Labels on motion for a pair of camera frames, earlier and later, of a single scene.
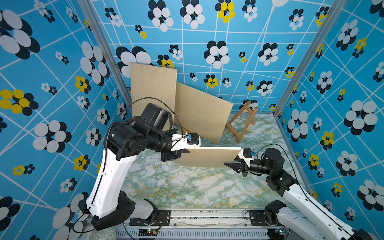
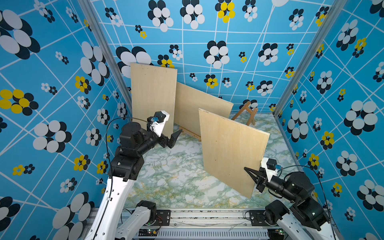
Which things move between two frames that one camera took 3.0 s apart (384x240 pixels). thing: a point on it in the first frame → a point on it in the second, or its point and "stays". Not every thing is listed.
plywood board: [211, 157] → [228, 146]
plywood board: [201, 114] stays
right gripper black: [239, 169] → [262, 182]
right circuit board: [276, 234] stays
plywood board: [148, 81] stays
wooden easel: [234, 131] stays
